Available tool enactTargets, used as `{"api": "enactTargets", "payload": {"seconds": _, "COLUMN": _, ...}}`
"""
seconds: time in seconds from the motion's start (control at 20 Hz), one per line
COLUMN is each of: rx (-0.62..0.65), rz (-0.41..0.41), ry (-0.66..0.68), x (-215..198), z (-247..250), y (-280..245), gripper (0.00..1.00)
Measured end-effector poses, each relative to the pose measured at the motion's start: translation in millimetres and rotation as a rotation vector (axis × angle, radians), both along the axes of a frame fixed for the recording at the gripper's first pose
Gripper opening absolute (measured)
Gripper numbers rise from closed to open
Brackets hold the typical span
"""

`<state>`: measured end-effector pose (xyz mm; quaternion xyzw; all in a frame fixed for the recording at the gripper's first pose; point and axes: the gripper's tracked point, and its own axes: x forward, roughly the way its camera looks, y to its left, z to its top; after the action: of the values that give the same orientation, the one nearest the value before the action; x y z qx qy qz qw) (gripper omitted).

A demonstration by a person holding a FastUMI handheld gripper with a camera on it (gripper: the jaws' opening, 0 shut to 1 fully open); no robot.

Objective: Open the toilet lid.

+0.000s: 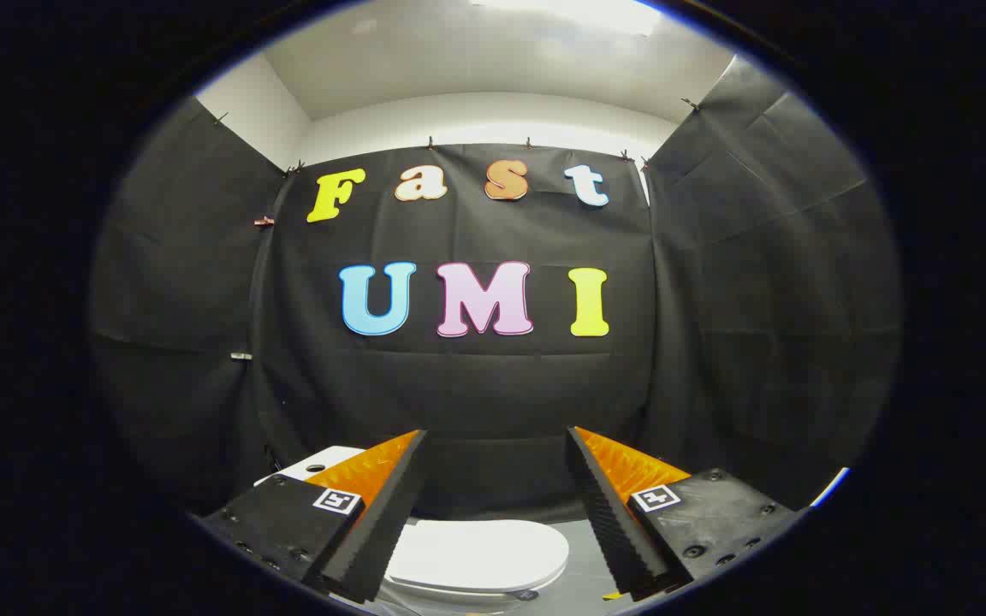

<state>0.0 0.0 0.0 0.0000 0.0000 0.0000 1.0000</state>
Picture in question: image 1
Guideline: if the white toilet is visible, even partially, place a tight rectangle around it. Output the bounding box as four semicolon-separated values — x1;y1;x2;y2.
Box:
255;446;564;608

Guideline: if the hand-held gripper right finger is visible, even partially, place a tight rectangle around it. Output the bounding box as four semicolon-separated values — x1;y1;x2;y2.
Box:
566;426;806;602

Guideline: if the white toilet lid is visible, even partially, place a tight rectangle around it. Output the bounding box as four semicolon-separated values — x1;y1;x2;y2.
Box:
383;519;571;596

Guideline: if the black backdrop cloth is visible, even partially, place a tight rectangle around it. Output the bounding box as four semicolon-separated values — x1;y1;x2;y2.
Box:
89;56;902;523

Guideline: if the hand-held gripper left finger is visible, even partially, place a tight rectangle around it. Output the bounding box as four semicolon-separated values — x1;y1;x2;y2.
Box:
193;429;431;605

